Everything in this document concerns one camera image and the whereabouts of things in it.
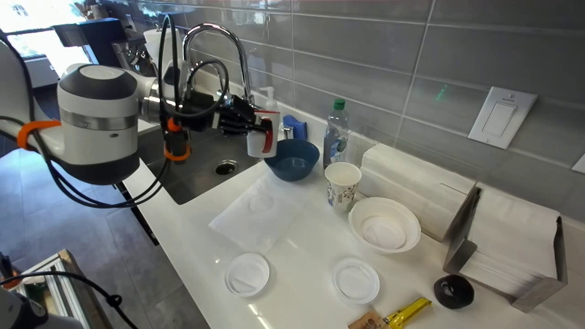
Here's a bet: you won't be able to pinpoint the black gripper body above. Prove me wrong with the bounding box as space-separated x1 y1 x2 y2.
194 92 254 134

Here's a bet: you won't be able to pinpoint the white cup with red inside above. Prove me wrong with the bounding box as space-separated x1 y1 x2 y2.
245 107 282 160

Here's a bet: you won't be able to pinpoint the blue bowl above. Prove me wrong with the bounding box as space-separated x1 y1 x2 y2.
264 136 322 182

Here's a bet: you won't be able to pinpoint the patterned paper cup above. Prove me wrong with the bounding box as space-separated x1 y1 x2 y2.
324 158 364 215

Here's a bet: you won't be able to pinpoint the white bowl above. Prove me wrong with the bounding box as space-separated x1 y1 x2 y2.
348 195 423 255

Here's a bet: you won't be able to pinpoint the clear soap dispenser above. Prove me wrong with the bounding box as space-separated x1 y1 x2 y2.
258 85 284 114

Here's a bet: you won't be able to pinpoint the blue sponge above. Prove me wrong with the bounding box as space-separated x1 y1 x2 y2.
282 113 309 142

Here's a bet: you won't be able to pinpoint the stainless steel sink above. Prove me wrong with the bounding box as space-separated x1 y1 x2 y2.
136 124 264 206

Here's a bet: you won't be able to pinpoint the tall chrome faucet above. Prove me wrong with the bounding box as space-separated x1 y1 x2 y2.
181 21 264 124

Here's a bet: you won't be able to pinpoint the clear bottle with green cap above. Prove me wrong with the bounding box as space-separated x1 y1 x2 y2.
322 96 353 169

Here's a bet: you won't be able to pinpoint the white paper sheet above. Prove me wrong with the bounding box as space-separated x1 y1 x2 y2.
207 175 307 253

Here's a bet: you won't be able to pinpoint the black countertop appliance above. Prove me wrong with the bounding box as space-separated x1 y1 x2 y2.
53 14 161 78

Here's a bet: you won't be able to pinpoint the round white lid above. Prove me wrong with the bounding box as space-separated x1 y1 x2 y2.
223 251 273 299
331 253 382 306

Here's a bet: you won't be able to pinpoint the loose white napkin stack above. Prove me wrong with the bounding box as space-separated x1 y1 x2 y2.
359 142 477 242

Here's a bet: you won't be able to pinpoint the brown packet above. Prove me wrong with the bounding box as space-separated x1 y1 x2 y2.
346 306 390 329

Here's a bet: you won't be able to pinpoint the metal napkin holder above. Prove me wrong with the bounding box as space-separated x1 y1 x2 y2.
443 184 569 314

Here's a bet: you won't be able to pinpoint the yellow tool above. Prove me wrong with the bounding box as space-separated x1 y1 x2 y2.
382 294 434 329

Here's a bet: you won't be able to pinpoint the black round lid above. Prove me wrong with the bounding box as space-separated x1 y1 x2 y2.
432 272 476 310

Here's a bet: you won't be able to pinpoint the white napkin stack in holder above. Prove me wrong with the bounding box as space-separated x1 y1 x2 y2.
459 180 563 297

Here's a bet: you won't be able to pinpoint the grey tripod head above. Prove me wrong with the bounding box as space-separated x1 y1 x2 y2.
0 284 50 329

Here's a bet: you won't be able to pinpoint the black wrist camera orange clips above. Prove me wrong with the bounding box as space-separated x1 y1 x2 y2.
159 116 194 164

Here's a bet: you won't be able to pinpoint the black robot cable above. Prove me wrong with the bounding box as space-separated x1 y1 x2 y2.
0 14 232 209

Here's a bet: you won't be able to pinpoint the thin black cable with connector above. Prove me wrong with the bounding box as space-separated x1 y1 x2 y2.
0 270 139 329

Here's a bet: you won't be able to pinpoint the metal frame cart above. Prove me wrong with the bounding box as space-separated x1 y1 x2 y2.
11 246 117 329

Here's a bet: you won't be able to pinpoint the white wall switch plate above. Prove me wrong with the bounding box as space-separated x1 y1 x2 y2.
466 83 540 149

